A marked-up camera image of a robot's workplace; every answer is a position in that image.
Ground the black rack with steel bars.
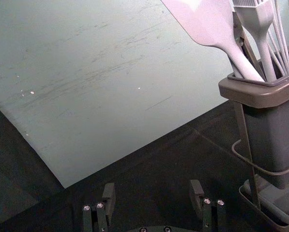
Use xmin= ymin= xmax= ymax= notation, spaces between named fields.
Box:
xmin=231 ymin=100 xmax=289 ymax=228

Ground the grey plastic utensil holder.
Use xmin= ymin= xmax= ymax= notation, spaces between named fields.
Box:
xmin=218 ymin=50 xmax=289 ymax=190

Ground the grey silicone basting brush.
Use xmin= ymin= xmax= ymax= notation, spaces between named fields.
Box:
xmin=231 ymin=0 xmax=278 ymax=82

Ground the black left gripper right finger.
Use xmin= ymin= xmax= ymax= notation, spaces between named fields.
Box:
xmin=189 ymin=179 xmax=227 ymax=232

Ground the black table cloth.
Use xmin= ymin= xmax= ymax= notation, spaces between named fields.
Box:
xmin=0 ymin=96 xmax=289 ymax=232

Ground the plain pale wall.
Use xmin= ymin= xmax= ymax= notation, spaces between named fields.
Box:
xmin=0 ymin=0 xmax=289 ymax=189

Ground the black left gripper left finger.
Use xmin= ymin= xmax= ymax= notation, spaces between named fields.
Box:
xmin=82 ymin=182 xmax=117 ymax=232

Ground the grey silicone spatula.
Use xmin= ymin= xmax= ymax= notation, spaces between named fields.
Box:
xmin=160 ymin=0 xmax=265 ymax=82

